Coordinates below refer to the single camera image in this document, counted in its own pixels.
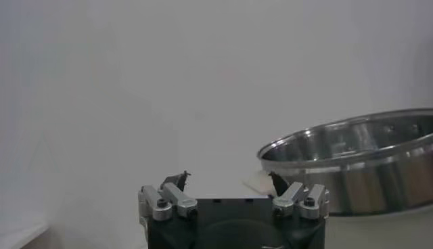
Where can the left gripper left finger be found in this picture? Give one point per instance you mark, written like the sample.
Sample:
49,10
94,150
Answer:
177,199

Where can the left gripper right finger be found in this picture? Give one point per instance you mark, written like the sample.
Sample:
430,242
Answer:
291,199

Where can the stainless steel steamer basket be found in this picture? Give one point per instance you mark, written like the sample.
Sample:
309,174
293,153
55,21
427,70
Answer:
372,182

